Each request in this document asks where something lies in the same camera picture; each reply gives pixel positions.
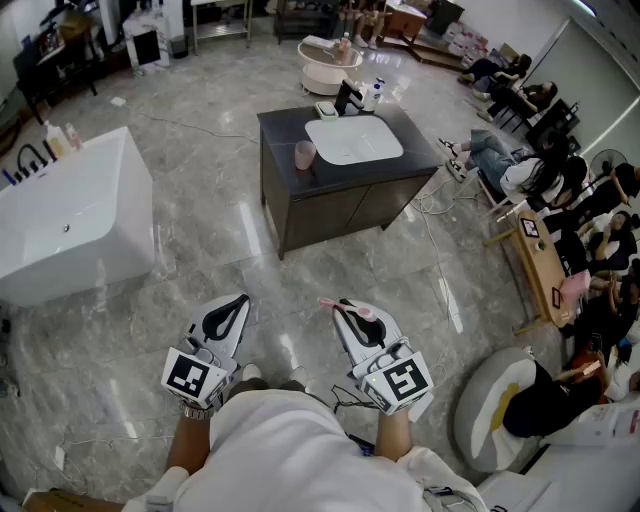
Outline pink toothbrush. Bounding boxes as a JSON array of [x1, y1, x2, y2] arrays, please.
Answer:
[[318, 297, 372, 321]]

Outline white pump soap bottle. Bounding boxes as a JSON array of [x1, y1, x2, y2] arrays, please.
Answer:
[[360, 76, 387, 113]]

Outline black sink faucet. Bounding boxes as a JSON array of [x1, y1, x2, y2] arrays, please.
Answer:
[[333, 78, 368, 117]]

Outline grey beanbag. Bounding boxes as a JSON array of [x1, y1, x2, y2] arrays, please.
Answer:
[[453, 347, 549, 474]]

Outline black cabinet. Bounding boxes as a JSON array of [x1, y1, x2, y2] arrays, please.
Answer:
[[429, 0, 467, 37]]

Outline stack of white boxes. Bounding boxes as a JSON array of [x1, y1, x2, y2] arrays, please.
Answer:
[[447, 22, 492, 57]]

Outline white bathtub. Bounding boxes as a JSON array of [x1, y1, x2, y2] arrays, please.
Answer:
[[0, 126, 156, 308]]

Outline black standing fan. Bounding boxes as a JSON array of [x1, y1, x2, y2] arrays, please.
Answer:
[[589, 148, 630, 177]]

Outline white sink basin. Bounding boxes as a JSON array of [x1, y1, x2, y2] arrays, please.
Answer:
[[304, 115, 405, 167]]

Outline dark shelf unit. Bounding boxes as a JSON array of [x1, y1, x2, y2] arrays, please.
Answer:
[[274, 0, 342, 44]]

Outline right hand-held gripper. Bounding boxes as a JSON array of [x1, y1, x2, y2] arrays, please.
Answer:
[[331, 298, 435, 417]]

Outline yellow bottle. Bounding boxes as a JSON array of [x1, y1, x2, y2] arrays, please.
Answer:
[[44, 119, 67, 159]]

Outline white marble pattern cabinet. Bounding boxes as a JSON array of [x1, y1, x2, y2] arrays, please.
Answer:
[[122, 7, 174, 72]]

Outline wooden low table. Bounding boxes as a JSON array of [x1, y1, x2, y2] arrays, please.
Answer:
[[483, 209, 576, 336]]

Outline white floor cable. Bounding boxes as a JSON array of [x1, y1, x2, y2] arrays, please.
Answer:
[[407, 172, 469, 381], [135, 111, 261, 144]]

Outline person's white shirt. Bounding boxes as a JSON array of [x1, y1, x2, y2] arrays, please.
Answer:
[[124, 388, 489, 512]]

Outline white box with red label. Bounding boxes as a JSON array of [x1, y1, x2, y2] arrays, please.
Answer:
[[574, 402, 640, 447]]

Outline dark vanity cabinet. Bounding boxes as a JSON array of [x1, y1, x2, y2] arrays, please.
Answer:
[[256, 102, 446, 262]]

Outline wooden platform step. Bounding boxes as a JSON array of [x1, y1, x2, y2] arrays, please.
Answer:
[[384, 0, 472, 72]]

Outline black desk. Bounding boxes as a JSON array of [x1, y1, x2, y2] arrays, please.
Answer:
[[13, 29, 109, 124]]

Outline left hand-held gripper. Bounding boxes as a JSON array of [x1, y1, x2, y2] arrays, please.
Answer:
[[160, 293, 252, 409]]

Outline white metal table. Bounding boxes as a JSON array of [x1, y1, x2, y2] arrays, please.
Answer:
[[191, 0, 253, 56]]

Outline brown cardboard box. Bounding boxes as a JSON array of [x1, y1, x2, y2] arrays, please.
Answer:
[[22, 489, 126, 512]]

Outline silver wristwatch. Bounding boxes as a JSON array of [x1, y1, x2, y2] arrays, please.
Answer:
[[178, 399, 214, 421]]

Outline person's left forearm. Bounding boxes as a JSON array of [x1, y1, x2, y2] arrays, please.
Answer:
[[164, 405, 214, 474]]

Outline black bathtub faucet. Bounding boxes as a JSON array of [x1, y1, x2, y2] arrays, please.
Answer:
[[13, 139, 59, 184]]

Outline pink cup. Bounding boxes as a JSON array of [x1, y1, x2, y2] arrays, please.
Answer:
[[294, 140, 318, 172]]

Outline person's dark shorts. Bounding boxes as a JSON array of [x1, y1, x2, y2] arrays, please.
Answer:
[[225, 377, 307, 402]]

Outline person's right forearm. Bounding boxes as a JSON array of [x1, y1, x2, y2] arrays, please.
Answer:
[[374, 407, 417, 462]]

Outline round white coffee table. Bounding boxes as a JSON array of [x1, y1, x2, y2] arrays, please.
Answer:
[[297, 35, 365, 97]]

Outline black chair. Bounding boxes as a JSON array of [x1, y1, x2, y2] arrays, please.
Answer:
[[524, 98, 584, 151]]

